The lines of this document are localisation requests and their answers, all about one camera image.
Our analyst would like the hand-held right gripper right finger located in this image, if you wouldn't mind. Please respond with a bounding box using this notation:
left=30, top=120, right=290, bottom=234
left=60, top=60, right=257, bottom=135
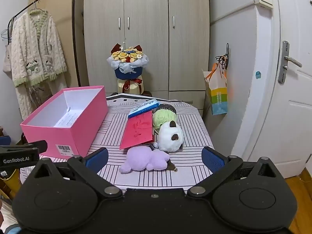
left=187, top=147, right=281, bottom=198

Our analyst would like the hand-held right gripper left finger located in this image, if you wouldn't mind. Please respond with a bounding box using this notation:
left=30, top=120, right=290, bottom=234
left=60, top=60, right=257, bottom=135
left=30, top=147, right=123, bottom=198

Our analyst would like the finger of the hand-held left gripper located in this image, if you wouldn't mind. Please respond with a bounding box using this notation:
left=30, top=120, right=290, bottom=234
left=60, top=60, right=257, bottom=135
left=0, top=140, right=48, bottom=153

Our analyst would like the pink cardboard box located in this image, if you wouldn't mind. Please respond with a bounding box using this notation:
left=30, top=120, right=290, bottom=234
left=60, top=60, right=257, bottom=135
left=20, top=85, right=109, bottom=158

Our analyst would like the purple plush toy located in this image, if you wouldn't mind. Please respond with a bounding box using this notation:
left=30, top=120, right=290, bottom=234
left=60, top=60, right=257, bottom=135
left=119, top=146, right=171, bottom=173

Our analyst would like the red envelope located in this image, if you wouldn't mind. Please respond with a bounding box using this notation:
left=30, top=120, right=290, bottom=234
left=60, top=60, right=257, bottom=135
left=119, top=113, right=155, bottom=150

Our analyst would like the white plush toy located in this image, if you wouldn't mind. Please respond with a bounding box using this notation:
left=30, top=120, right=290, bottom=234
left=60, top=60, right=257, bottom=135
left=157, top=121, right=184, bottom=153

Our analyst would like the green yarn ball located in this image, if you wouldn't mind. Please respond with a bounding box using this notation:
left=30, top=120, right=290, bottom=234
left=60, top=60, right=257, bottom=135
left=152, top=104, right=177, bottom=131

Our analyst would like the blue wet wipes pack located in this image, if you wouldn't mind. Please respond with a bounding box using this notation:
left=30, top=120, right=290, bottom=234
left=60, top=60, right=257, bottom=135
left=128, top=99, right=160, bottom=119

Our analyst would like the white paper slip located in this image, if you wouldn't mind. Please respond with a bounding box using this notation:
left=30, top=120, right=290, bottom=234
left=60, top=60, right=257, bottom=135
left=53, top=106, right=80, bottom=128

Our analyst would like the white fleece robe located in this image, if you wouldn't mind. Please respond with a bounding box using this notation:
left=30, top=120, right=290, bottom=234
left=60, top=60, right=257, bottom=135
left=15, top=73, right=67, bottom=121

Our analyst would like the striped tablecloth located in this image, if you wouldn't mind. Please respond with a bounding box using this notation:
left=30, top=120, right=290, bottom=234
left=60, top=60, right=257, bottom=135
left=19, top=93, right=215, bottom=193

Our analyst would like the colourful paper gift bag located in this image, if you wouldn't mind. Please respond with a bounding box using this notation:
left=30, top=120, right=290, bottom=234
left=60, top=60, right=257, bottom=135
left=202, top=63, right=228, bottom=116

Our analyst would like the white door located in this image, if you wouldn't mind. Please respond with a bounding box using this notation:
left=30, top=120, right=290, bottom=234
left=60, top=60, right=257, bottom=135
left=230, top=0, right=312, bottom=178

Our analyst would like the flower bouquet in blue wrap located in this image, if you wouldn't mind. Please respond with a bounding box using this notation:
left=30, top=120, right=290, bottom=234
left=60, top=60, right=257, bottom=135
left=106, top=43, right=150, bottom=95

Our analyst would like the white knitted cardigan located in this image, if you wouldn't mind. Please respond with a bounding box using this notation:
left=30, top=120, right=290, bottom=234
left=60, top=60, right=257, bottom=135
left=10, top=10, right=68, bottom=88

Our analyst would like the beige wooden wardrobe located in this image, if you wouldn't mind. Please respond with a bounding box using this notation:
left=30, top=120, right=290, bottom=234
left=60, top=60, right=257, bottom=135
left=83, top=0, right=211, bottom=110

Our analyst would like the black metal clothes rack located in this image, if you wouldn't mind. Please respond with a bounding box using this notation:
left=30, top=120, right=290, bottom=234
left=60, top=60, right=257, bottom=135
left=7, top=0, right=82, bottom=88

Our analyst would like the black hanging cord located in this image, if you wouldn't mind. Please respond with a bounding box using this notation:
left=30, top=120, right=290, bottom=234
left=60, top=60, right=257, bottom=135
left=216, top=43, right=230, bottom=70

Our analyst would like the metal door handle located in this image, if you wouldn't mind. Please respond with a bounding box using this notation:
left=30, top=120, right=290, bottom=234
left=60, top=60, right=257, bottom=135
left=278, top=41, right=303, bottom=84

